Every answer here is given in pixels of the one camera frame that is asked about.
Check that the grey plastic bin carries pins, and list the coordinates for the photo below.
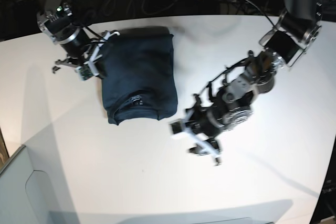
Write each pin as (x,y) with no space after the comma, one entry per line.
(27,194)

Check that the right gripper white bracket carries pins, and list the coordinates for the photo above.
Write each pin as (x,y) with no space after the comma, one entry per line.
(84,54)

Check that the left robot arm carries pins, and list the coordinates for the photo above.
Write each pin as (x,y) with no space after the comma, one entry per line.
(289,38)

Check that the dark blue T-shirt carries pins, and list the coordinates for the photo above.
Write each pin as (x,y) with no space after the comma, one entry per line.
(139,80)

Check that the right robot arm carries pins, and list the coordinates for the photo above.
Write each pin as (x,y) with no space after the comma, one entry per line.
(66,26)

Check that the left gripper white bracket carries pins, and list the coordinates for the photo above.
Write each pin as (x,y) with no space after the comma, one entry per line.
(202,125)

